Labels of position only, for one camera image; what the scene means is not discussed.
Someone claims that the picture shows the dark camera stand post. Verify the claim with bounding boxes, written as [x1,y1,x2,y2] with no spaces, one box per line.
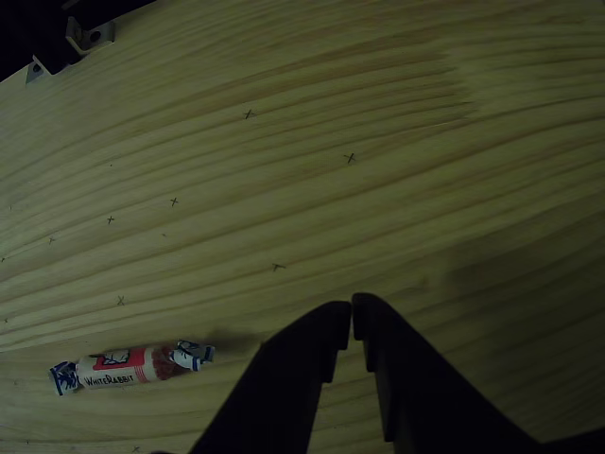
[28,0,115,76]

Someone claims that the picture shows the White Rabbit candy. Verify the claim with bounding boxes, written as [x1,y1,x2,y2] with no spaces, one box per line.
[48,339,216,397]

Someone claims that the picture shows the small metal corner bracket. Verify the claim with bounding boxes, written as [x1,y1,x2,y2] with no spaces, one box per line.
[25,54,63,87]
[65,16,117,59]

